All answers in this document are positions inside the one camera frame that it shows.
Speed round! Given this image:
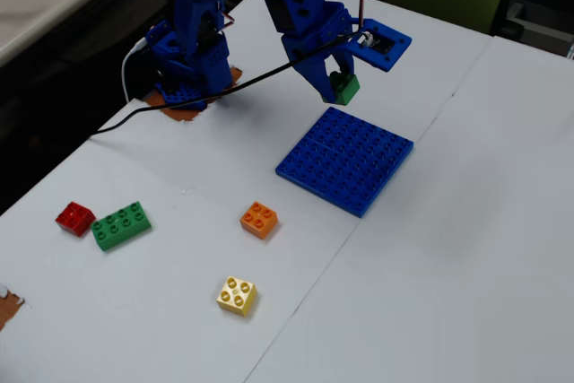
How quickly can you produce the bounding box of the orange 2x2 block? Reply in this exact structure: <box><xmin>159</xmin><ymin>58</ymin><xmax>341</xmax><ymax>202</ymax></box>
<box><xmin>239</xmin><ymin>201</ymin><xmax>279</xmax><ymax>239</ymax></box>

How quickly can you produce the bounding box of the yellow 2x2 block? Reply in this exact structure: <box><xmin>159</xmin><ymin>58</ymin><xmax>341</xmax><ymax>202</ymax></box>
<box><xmin>216</xmin><ymin>275</ymin><xmax>258</xmax><ymax>318</ymax></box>

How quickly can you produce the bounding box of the green 2x2 block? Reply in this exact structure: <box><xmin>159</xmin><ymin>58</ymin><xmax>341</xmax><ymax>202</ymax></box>
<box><xmin>329</xmin><ymin>71</ymin><xmax>361</xmax><ymax>108</ymax></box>

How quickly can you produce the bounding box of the green 2x4 block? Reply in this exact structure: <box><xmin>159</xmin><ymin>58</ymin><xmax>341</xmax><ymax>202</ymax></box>
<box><xmin>90</xmin><ymin>201</ymin><xmax>152</xmax><ymax>252</ymax></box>

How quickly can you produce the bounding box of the white cable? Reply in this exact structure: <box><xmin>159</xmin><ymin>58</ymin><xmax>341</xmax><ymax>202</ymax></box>
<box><xmin>121</xmin><ymin>39</ymin><xmax>152</xmax><ymax>104</ymax></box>

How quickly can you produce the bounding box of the blue 8x8 studded baseplate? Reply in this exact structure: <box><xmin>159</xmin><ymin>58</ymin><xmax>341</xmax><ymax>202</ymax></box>
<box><xmin>274</xmin><ymin>106</ymin><xmax>415</xmax><ymax>219</ymax></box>

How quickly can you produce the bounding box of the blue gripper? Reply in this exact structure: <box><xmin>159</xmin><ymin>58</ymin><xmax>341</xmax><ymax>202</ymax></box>
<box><xmin>280</xmin><ymin>0</ymin><xmax>360</xmax><ymax>104</ymax></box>

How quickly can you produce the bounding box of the grey metal box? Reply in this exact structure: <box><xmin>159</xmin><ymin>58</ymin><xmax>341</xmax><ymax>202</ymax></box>
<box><xmin>492</xmin><ymin>0</ymin><xmax>574</xmax><ymax>60</ymax></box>

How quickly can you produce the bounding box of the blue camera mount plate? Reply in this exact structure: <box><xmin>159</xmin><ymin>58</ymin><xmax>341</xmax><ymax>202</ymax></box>
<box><xmin>344</xmin><ymin>18</ymin><xmax>413</xmax><ymax>74</ymax></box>

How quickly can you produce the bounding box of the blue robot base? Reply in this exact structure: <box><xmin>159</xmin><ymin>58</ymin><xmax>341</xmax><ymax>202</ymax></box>
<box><xmin>144</xmin><ymin>19</ymin><xmax>232</xmax><ymax>111</ymax></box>

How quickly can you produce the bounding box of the black camera cable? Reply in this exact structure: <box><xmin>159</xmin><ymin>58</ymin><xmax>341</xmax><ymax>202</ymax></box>
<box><xmin>88</xmin><ymin>30</ymin><xmax>371</xmax><ymax>136</ymax></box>

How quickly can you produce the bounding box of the brown torn cardboard patch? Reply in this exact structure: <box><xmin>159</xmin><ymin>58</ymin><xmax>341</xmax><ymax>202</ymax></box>
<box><xmin>0</xmin><ymin>286</ymin><xmax>24</xmax><ymax>333</ymax></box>
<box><xmin>149</xmin><ymin>65</ymin><xmax>244</xmax><ymax>125</ymax></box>

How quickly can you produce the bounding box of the red 2x2 block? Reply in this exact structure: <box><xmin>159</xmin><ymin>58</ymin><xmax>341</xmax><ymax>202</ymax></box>
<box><xmin>55</xmin><ymin>201</ymin><xmax>97</xmax><ymax>239</ymax></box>

